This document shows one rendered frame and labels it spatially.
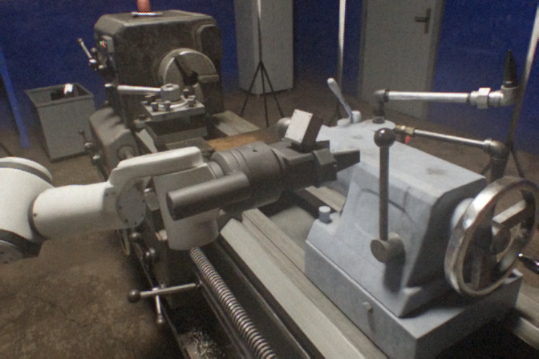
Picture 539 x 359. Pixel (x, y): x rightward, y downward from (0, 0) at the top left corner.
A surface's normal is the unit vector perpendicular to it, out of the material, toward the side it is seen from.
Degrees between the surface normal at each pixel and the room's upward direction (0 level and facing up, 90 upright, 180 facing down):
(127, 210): 77
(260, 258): 36
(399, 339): 90
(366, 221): 70
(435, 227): 90
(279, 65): 90
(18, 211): 56
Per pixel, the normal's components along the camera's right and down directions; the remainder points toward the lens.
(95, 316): -0.03, -0.91
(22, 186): 0.67, -0.40
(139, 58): 0.51, 0.33
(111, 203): -0.25, 0.17
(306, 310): -0.53, -0.61
